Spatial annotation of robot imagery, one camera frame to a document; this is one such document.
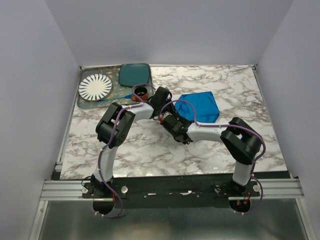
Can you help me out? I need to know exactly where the white striped round plate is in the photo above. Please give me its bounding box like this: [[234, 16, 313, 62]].
[[78, 73, 113, 102]]

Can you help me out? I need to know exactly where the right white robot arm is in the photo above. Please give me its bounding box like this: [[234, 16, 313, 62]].
[[159, 112, 266, 196]]

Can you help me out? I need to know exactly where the aluminium frame rail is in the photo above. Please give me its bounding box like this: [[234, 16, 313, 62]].
[[40, 180, 83, 201]]

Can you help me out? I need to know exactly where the blue cloth napkin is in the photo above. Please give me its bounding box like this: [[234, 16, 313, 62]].
[[174, 91, 220, 124]]

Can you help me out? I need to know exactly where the orange brown mug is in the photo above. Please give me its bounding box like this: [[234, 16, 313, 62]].
[[131, 86, 149, 102]]

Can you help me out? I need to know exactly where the teal square plate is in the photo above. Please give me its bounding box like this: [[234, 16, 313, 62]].
[[118, 63, 151, 87]]

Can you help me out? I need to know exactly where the blue plastic fork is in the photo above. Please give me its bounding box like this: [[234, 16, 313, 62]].
[[98, 94, 133, 103]]

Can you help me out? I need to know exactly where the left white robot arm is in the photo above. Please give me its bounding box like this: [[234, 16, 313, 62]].
[[83, 87, 172, 198]]

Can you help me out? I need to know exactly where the green patterned tray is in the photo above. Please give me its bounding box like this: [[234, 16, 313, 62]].
[[77, 63, 154, 109]]

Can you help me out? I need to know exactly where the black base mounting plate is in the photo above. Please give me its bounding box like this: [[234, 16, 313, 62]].
[[82, 173, 260, 210]]

